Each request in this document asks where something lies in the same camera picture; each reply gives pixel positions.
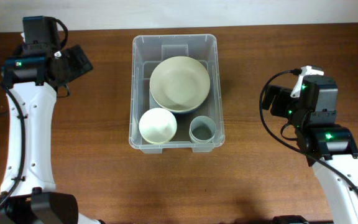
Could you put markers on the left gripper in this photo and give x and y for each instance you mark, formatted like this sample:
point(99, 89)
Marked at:
point(80, 61)

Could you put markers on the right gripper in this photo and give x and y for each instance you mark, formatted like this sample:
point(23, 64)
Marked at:
point(282, 96)

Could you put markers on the dark blue plate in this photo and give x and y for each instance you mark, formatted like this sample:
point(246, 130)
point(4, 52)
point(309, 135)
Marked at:
point(153, 104)

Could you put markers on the grey cup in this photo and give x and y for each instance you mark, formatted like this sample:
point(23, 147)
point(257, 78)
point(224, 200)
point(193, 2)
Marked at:
point(202, 125)

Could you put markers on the beige bowl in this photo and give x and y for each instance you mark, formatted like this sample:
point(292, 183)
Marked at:
point(180, 84)

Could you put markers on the white bowl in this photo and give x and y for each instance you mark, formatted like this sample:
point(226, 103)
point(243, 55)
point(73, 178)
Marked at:
point(157, 126)

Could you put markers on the green cup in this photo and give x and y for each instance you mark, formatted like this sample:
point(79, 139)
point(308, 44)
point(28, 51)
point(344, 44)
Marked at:
point(201, 138)

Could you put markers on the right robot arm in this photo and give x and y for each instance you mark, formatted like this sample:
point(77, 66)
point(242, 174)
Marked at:
point(329, 148)

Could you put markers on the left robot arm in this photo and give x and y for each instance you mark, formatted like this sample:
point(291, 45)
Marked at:
point(31, 78)

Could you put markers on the clear plastic storage bin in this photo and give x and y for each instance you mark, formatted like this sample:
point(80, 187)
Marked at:
point(150, 50)

